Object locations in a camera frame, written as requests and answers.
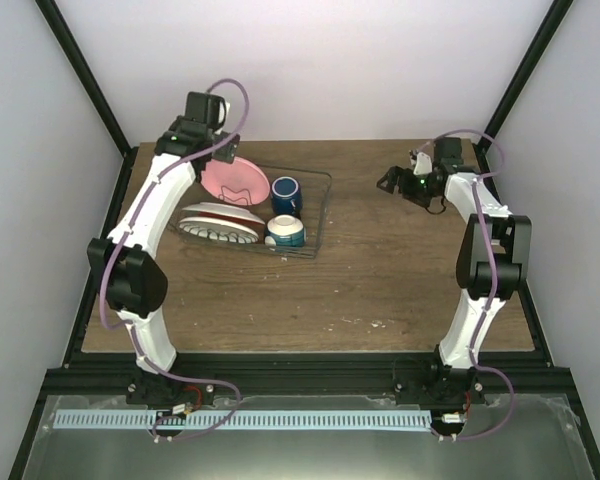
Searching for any pink plastic bear plate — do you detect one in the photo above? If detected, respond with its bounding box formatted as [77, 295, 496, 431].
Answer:
[201, 157, 270, 206]

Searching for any dark blue mug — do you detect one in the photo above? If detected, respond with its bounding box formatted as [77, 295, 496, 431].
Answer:
[271, 176, 303, 218]

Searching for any cream upturned bowl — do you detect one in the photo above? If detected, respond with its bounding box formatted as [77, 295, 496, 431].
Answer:
[264, 214, 306, 247]

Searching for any red plate with teal flower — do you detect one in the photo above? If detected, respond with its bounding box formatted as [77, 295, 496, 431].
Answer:
[182, 202, 265, 225]

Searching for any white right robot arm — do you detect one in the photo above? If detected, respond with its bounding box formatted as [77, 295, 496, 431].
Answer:
[377, 166, 532, 369]

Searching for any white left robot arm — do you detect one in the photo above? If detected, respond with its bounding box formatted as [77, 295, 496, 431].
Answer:
[87, 114, 240, 404]

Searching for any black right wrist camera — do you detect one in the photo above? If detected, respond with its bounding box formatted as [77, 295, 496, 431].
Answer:
[434, 137, 464, 166]

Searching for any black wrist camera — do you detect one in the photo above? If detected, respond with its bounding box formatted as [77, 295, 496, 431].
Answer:
[184, 92, 227, 130]
[434, 137, 464, 166]

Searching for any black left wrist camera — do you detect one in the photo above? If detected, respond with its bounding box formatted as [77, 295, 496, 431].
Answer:
[184, 92, 227, 130]

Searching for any grey wire dish rack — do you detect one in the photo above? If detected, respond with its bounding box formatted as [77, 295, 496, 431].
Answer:
[167, 160, 332, 258]

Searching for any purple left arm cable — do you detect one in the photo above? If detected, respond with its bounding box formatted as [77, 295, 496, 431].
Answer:
[99, 78, 251, 444]

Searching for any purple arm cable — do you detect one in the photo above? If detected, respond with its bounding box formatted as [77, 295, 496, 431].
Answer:
[99, 78, 251, 444]
[419, 129, 517, 444]

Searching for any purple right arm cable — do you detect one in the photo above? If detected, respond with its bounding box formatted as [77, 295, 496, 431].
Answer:
[419, 129, 517, 444]

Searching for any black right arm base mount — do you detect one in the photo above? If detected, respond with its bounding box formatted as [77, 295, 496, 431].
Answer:
[391, 359, 485, 407]

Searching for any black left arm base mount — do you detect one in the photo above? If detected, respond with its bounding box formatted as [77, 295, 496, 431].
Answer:
[126, 370, 214, 408]

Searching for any black aluminium enclosure frame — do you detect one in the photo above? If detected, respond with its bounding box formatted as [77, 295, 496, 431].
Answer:
[9, 1, 600, 479]

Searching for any light blue slotted cable duct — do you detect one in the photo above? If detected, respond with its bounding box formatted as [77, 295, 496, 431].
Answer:
[53, 409, 432, 432]

